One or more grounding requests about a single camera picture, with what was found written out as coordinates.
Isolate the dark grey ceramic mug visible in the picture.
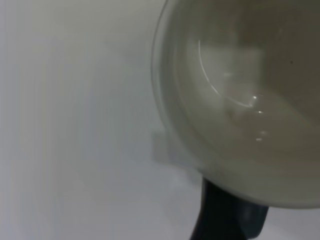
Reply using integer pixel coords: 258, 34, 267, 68
151, 0, 320, 240

